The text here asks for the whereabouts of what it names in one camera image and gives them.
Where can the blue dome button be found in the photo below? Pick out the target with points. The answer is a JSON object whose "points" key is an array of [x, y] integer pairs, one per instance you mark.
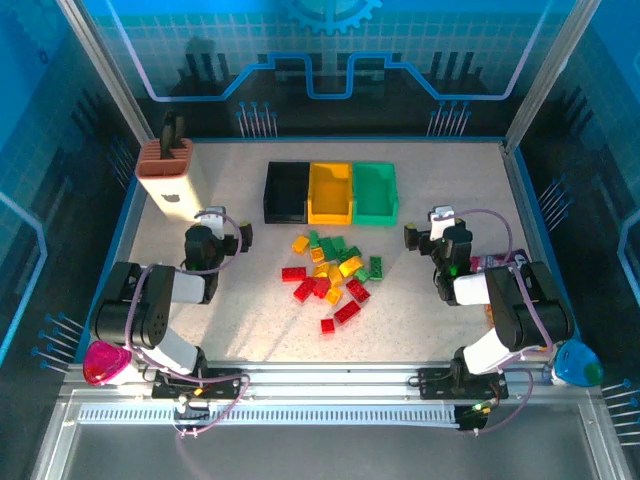
{"points": [[575, 360]]}

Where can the black plastic bin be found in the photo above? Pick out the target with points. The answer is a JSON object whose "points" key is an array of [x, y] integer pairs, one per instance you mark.
{"points": [[285, 192]]}

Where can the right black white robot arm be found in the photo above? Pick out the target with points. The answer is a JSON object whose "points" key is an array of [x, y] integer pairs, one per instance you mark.
{"points": [[505, 320]]}

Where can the black controller board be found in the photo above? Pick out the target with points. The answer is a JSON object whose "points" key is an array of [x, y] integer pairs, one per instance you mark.
{"points": [[472, 419]]}

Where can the aluminium frame post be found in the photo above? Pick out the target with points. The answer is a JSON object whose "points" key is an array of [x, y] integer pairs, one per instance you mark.
{"points": [[107, 70], [551, 70]]}

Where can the aluminium mounting rail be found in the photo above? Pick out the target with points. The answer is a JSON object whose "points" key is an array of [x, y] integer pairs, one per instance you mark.
{"points": [[325, 380]]}

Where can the purple candy bag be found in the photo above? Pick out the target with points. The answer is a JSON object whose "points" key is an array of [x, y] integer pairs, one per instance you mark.
{"points": [[485, 263]]}

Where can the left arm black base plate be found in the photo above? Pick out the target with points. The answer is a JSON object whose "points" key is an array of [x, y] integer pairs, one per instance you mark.
{"points": [[225, 385]]}

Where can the large yellow lego brick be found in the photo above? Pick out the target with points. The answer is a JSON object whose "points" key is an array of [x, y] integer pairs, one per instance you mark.
{"points": [[351, 266]]}

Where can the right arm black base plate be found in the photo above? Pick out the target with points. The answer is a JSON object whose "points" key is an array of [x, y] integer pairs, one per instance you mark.
{"points": [[430, 382]]}

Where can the green round cap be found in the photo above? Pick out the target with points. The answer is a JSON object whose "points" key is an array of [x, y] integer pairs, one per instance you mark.
{"points": [[594, 372]]}

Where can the yellow plastic bin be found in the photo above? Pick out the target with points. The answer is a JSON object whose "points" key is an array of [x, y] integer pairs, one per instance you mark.
{"points": [[330, 200]]}

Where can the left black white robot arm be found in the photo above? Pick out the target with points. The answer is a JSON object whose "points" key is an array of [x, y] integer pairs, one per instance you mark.
{"points": [[155, 320]]}

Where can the beige knife block brown top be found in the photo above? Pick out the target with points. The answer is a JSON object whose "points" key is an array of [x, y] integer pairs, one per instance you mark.
{"points": [[180, 195]]}

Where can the pink dome button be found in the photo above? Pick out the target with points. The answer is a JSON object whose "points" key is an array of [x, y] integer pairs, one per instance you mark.
{"points": [[105, 362]]}

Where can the small red lego brick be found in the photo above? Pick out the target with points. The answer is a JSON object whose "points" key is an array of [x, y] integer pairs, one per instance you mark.
{"points": [[328, 325]]}

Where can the green plastic bin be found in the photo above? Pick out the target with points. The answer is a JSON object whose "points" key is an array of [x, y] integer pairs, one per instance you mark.
{"points": [[375, 200]]}

